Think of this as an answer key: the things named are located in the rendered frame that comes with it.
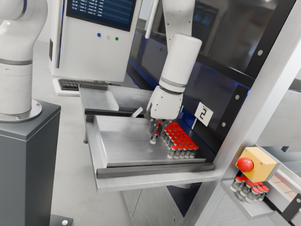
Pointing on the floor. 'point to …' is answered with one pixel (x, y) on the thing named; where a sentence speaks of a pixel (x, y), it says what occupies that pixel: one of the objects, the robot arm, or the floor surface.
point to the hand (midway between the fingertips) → (156, 129)
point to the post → (251, 116)
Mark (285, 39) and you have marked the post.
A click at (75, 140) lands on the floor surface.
